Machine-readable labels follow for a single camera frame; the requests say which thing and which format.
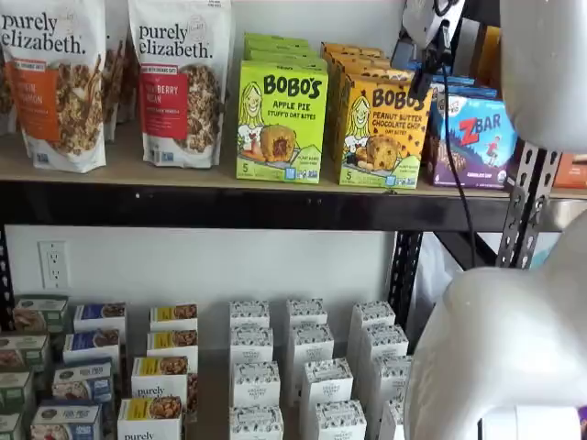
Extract white patterned pastry box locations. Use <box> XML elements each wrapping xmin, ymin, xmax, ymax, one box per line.
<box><xmin>228</xmin><ymin>300</ymin><xmax>272</xmax><ymax>332</ymax></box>
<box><xmin>380</xmin><ymin>397</ymin><xmax>410</xmax><ymax>440</ymax></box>
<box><xmin>288</xmin><ymin>323</ymin><xmax>336</xmax><ymax>396</ymax></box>
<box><xmin>299</xmin><ymin>357</ymin><xmax>355</xmax><ymax>414</ymax></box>
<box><xmin>229</xmin><ymin>325</ymin><xmax>275</xmax><ymax>366</ymax></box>
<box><xmin>228</xmin><ymin>404</ymin><xmax>285</xmax><ymax>440</ymax></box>
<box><xmin>230</xmin><ymin>360</ymin><xmax>282</xmax><ymax>410</ymax></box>
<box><xmin>285</xmin><ymin>298</ymin><xmax>329</xmax><ymax>329</ymax></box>
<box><xmin>359</xmin><ymin>324</ymin><xmax>410</xmax><ymax>369</ymax></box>
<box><xmin>368</xmin><ymin>354</ymin><xmax>415</xmax><ymax>413</ymax></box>
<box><xmin>347</xmin><ymin>300</ymin><xmax>397</xmax><ymax>368</ymax></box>
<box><xmin>313</xmin><ymin>399</ymin><xmax>368</xmax><ymax>440</ymax></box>

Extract orange Bobo's peanut butter box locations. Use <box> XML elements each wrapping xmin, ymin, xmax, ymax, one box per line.
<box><xmin>319</xmin><ymin>41</ymin><xmax>382</xmax><ymax>61</ymax></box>
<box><xmin>338</xmin><ymin>74</ymin><xmax>433</xmax><ymax>189</ymax></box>
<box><xmin>324</xmin><ymin>49</ymin><xmax>392</xmax><ymax>138</ymax></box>
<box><xmin>328</xmin><ymin>57</ymin><xmax>401</xmax><ymax>155</ymax></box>

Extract granola bag orange label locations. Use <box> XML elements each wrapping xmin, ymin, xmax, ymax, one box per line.
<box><xmin>0</xmin><ymin>0</ymin><xmax>108</xmax><ymax>174</ymax></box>

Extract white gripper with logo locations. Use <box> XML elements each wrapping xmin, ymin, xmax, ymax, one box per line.
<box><xmin>389</xmin><ymin>0</ymin><xmax>465</xmax><ymax>95</ymax></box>

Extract white plastic sheet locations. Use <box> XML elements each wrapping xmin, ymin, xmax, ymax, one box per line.
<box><xmin>414</xmin><ymin>232</ymin><xmax>465</xmax><ymax>322</ymax></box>

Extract blue oatmeal box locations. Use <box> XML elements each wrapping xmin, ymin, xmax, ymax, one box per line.
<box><xmin>50</xmin><ymin>358</ymin><xmax>114</xmax><ymax>405</ymax></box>
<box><xmin>72</xmin><ymin>302</ymin><xmax>127</xmax><ymax>341</ymax></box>
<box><xmin>61</xmin><ymin>328</ymin><xmax>122</xmax><ymax>369</ymax></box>
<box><xmin>30</xmin><ymin>399</ymin><xmax>104</xmax><ymax>440</ymax></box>

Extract white granola bag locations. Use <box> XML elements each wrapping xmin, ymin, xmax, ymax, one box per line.
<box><xmin>102</xmin><ymin>0</ymin><xmax>139</xmax><ymax>141</ymax></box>
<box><xmin>0</xmin><ymin>45</ymin><xmax>20</xmax><ymax>137</ymax></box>

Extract large orange snack box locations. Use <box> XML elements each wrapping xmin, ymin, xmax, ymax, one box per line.
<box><xmin>551</xmin><ymin>152</ymin><xmax>587</xmax><ymax>190</ymax></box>

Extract black metal shelf rack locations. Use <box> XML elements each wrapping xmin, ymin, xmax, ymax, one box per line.
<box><xmin>0</xmin><ymin>0</ymin><xmax>564</xmax><ymax>336</ymax></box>

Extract granola bag red label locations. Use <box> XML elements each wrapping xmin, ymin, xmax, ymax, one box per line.
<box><xmin>127</xmin><ymin>0</ymin><xmax>234</xmax><ymax>170</ymax></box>

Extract white wall outlet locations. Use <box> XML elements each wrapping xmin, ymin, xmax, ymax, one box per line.
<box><xmin>37</xmin><ymin>239</ymin><xmax>71</xmax><ymax>291</ymax></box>

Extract yellow top granola box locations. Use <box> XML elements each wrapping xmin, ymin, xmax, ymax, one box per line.
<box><xmin>146</xmin><ymin>328</ymin><xmax>200</xmax><ymax>364</ymax></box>
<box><xmin>130</xmin><ymin>356</ymin><xmax>190</xmax><ymax>405</ymax></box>
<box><xmin>116</xmin><ymin>395</ymin><xmax>183</xmax><ymax>440</ymax></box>
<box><xmin>149</xmin><ymin>302</ymin><xmax>200</xmax><ymax>334</ymax></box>

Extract green Bobo's apple pie box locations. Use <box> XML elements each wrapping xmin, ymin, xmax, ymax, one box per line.
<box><xmin>244</xmin><ymin>44</ymin><xmax>319</xmax><ymax>63</ymax></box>
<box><xmin>235</xmin><ymin>58</ymin><xmax>329</xmax><ymax>184</ymax></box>
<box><xmin>242</xmin><ymin>31</ymin><xmax>311</xmax><ymax>49</ymax></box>

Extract yellow brown snack box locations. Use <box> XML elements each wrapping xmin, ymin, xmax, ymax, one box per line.
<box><xmin>475</xmin><ymin>24</ymin><xmax>504</xmax><ymax>89</ymax></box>

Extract green oatmeal box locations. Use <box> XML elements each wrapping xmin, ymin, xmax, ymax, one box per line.
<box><xmin>0</xmin><ymin>333</ymin><xmax>52</xmax><ymax>373</ymax></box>
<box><xmin>0</xmin><ymin>369</ymin><xmax>37</xmax><ymax>412</ymax></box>
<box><xmin>0</xmin><ymin>411</ymin><xmax>25</xmax><ymax>440</ymax></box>
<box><xmin>12</xmin><ymin>294</ymin><xmax>71</xmax><ymax>334</ymax></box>

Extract wooden shelf board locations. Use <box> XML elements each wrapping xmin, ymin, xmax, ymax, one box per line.
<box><xmin>548</xmin><ymin>185</ymin><xmax>587</xmax><ymax>201</ymax></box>
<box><xmin>0</xmin><ymin>117</ymin><xmax>520</xmax><ymax>193</ymax></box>

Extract Purely Elizabeth oatmeal boxes group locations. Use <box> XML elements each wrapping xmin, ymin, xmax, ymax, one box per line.
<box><xmin>0</xmin><ymin>292</ymin><xmax>414</xmax><ymax>440</ymax></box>

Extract black cable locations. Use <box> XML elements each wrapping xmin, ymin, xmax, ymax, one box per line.
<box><xmin>430</xmin><ymin>0</ymin><xmax>478</xmax><ymax>271</ymax></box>

